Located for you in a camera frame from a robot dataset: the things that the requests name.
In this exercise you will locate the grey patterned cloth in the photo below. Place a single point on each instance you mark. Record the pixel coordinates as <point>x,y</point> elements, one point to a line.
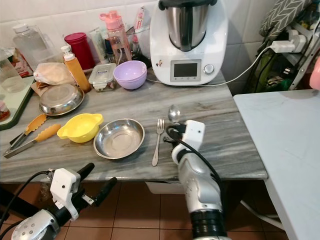
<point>285,15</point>

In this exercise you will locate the white side table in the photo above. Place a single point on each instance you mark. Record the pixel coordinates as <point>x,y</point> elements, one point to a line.
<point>285,140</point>

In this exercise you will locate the steel tongs with orange tips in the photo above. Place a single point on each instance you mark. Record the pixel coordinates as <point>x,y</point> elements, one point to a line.
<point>47,132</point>

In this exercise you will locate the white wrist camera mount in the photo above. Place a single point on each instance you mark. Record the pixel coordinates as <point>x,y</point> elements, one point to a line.
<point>64,192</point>
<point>194,134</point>

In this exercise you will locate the small dark bottle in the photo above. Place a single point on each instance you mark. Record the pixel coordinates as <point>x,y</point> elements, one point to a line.
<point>109,52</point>

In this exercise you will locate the small tub with red contents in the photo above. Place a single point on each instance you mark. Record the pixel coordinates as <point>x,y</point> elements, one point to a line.
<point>4,111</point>

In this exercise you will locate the black bag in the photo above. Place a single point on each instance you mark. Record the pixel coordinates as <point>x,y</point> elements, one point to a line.
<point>270,75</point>

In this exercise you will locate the white food processor steel jug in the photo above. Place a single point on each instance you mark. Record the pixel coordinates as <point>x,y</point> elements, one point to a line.
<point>187,62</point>

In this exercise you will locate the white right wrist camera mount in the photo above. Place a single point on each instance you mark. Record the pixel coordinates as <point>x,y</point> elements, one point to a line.
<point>194,134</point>

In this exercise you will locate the clear orange-capped bottle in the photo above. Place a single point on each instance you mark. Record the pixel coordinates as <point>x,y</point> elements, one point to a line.
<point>9,72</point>

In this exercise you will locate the red printed snack packet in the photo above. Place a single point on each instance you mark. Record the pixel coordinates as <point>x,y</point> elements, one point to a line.
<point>22,64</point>

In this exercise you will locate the white floor pipe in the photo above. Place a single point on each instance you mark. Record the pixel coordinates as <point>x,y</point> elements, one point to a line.
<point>260,216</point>

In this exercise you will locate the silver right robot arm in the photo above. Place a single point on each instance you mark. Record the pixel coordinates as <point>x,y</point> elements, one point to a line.
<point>197,185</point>

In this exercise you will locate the brown paper bag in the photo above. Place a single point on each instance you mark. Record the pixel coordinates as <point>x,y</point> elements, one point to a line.
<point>37,87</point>

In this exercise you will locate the pink water bottle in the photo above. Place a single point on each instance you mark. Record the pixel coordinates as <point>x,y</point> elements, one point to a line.
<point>116,40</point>

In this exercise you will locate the white tray with green rim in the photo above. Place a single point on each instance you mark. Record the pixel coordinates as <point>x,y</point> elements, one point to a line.
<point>20,97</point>

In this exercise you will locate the dark red canister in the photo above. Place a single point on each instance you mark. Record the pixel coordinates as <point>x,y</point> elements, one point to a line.
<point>79,50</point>

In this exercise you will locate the purple plastic bowl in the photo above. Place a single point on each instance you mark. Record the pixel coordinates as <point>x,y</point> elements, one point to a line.
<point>130,75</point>

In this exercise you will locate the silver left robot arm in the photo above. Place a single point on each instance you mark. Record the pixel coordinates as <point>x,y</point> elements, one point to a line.
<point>35,227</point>

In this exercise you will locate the orange squeeze bottle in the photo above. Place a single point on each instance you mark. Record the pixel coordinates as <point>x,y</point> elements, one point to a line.
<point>78,74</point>

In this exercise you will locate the white power adapter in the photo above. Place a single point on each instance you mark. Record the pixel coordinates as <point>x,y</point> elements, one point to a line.
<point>283,46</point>

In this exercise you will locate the clear lidded food container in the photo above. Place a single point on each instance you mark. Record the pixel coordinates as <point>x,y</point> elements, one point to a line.
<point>101,77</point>

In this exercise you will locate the large clear white-capped bottle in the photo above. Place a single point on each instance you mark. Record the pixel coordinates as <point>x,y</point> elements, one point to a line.
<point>32,47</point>

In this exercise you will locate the pale green packet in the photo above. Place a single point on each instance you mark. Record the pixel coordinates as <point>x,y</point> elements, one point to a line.
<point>98,45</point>

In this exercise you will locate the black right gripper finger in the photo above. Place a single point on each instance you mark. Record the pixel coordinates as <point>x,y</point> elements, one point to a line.
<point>178,127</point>
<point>172,140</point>

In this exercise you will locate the pink rounded object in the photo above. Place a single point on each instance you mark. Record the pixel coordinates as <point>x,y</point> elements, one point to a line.
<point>316,72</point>

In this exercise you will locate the clear plastic jug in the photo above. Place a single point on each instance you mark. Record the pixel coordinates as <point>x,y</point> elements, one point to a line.
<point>142,42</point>

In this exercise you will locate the red and white packet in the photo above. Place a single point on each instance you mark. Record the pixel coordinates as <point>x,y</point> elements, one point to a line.
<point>139,17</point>

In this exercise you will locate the small white-capped bottle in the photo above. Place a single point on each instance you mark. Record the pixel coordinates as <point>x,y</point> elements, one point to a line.
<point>65,51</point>

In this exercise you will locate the beige wrapped food bag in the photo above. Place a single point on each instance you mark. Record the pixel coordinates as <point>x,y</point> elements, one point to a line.
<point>53,73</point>

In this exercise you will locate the deep steel bowl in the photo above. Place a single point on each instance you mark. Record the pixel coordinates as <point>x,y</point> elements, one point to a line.
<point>119,139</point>

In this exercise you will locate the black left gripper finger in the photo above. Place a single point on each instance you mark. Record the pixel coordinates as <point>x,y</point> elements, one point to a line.
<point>106,191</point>
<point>85,171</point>

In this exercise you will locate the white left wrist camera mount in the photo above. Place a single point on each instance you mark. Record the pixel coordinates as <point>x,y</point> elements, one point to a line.
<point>64,192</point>

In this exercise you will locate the steel fork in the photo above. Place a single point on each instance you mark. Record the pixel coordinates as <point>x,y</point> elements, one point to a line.
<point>158,142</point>

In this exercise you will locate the shallow steel plate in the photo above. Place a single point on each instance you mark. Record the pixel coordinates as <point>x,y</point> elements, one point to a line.
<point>61,99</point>

